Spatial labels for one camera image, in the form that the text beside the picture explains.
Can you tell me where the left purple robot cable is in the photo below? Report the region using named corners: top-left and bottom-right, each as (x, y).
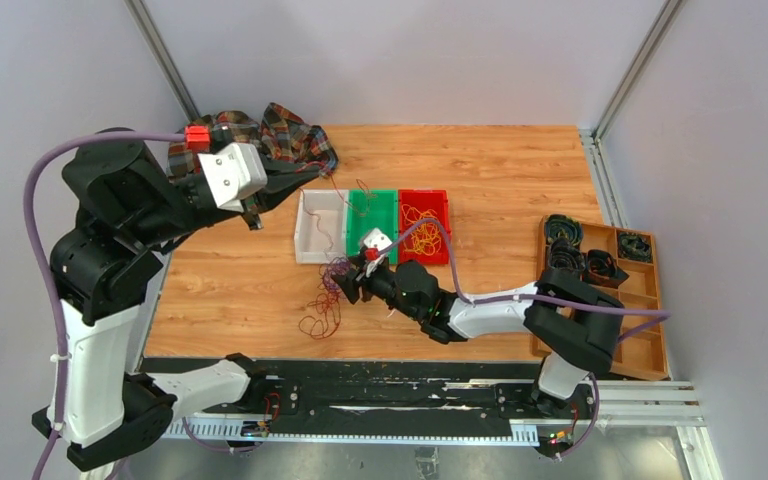
top-left (22, 129), bottom-right (277, 480)

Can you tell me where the red plastic bin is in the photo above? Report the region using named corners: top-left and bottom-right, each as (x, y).
top-left (398, 189), bottom-right (451, 266)

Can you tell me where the black coiled item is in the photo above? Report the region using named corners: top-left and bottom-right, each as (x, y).
top-left (617, 231), bottom-right (653, 263)
top-left (582, 249), bottom-right (629, 289)
top-left (546, 238), bottom-right (585, 276)
top-left (543, 214), bottom-right (584, 248)

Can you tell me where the black coiled item far right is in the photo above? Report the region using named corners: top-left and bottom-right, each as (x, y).
top-left (617, 231), bottom-right (653, 263)

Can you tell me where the white plastic bin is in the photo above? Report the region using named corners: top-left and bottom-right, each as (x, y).
top-left (293, 189), bottom-right (348, 265)

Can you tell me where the black coiled item lower left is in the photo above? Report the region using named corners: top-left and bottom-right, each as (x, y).
top-left (546, 238), bottom-right (585, 276)

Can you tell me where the wooden compartment tray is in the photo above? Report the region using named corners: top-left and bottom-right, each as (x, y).
top-left (537, 215), bottom-right (668, 381)

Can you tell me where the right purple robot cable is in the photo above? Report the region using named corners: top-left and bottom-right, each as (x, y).
top-left (365, 217), bottom-right (671, 460)

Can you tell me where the green plastic bin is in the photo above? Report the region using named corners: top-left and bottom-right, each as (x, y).
top-left (345, 189), bottom-right (399, 256)

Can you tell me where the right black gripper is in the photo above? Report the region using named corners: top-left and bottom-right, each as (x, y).
top-left (332, 256), bottom-right (423, 323)

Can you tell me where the black coiled item centre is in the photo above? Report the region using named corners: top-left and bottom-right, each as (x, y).
top-left (582, 249), bottom-right (629, 289)

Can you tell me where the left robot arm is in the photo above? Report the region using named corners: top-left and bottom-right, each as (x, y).
top-left (23, 127), bottom-right (321, 472)

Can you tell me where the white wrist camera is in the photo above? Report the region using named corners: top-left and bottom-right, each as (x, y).
top-left (359, 227), bottom-right (393, 261)
top-left (198, 142), bottom-right (268, 213)

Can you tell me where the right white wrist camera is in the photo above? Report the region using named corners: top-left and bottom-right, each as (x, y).
top-left (359, 227), bottom-right (393, 261)

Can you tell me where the black coiled item upper left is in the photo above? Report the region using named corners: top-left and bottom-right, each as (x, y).
top-left (543, 214), bottom-right (584, 248)

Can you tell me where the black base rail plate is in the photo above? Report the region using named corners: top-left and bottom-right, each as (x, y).
top-left (211, 360), bottom-right (591, 437)

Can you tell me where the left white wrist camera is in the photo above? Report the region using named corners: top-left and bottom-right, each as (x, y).
top-left (198, 142), bottom-right (268, 213)

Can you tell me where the yellow cable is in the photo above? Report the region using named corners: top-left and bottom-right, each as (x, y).
top-left (401, 205), bottom-right (445, 258)

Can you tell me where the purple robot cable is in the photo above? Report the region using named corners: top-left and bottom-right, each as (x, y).
top-left (365, 217), bottom-right (671, 460)
top-left (22, 129), bottom-right (277, 480)

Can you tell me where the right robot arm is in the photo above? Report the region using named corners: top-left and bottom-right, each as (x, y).
top-left (330, 256), bottom-right (623, 417)

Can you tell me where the plaid cloth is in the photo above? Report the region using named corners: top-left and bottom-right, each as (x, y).
top-left (190, 102), bottom-right (339, 176)

